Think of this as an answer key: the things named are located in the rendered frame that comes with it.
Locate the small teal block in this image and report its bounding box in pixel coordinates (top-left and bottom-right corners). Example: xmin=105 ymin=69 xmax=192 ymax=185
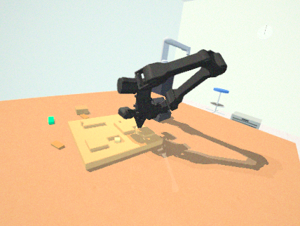
xmin=48 ymin=117 xmax=54 ymax=124

